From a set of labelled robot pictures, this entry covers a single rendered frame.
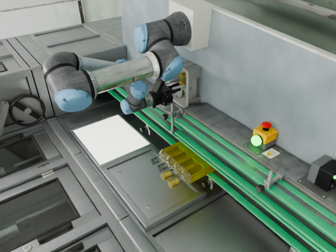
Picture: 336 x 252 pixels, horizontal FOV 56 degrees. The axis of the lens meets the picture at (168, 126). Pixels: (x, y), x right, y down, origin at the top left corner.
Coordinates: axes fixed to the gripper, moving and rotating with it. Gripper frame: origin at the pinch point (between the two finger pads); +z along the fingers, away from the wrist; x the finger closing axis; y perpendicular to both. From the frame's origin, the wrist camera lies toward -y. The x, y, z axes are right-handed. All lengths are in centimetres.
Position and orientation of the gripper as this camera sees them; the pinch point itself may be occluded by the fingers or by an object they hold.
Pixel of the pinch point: (181, 84)
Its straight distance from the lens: 168.3
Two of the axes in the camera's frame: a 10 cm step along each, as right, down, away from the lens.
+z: 8.2, -3.3, 4.6
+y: 0.4, 8.4, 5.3
